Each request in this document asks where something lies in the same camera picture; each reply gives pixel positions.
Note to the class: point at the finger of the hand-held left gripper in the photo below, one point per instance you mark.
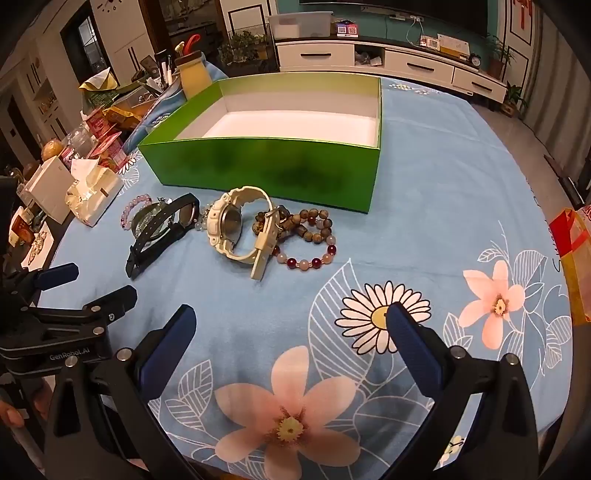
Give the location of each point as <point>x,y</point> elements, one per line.
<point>57,274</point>
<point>115,297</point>

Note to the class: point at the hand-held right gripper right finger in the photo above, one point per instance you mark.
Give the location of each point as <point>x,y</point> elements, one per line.
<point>413,346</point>

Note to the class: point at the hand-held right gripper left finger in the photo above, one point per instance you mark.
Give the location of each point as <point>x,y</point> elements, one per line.
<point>168,350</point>

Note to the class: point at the silver metal bangle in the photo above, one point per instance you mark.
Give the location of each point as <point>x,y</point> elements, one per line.
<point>135,224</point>

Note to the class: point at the white wrist watch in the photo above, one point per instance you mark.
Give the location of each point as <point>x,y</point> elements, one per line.
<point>216,240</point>

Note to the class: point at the green cardboard box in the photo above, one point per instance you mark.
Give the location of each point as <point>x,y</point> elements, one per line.
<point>277,170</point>

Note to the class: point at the person's left hand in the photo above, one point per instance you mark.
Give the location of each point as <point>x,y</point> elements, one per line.
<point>10,413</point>

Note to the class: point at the white cardboard box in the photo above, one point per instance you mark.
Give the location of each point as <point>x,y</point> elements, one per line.
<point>46,184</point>

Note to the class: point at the white tissue box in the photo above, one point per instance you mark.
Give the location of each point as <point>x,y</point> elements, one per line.
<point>99,194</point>

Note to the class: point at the blue floral tablecloth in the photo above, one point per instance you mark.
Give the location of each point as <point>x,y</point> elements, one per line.
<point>415,230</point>

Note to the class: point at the round yellow fruit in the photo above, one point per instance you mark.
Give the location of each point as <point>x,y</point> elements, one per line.
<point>51,150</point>

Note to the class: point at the clear glass jar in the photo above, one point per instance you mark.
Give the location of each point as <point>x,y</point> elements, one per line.
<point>81,138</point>

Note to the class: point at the yellow snack packet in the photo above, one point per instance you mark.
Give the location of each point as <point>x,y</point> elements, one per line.
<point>122,114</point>

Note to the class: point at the red and yellow paper bag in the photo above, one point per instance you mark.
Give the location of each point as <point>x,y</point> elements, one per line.
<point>577,258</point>

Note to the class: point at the green snack bag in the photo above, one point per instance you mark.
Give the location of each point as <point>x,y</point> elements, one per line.
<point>99,90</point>

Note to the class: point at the blue and white package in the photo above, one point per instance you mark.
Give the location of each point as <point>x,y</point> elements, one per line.
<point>157,108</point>

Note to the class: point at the yellow bottle with brown lid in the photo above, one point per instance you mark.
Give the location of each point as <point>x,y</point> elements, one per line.
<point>196,78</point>

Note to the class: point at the potted plant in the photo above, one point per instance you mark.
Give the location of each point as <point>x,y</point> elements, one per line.
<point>510,104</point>
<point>496,64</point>

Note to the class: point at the glass terrarium with plants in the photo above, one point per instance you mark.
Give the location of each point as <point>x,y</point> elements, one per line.
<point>244,48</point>

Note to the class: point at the small desk clock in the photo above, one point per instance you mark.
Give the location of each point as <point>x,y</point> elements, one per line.
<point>475,60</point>

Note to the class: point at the white TV cabinet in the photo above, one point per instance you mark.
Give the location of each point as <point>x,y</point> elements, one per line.
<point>323,55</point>

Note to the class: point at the clear plastic storage bin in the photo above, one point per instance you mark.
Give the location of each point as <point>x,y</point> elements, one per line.
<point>300,27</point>

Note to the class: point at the black television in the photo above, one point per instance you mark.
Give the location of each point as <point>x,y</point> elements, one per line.
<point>392,11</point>

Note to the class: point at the black wall clock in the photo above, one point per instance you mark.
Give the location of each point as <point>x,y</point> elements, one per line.
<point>111,5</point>

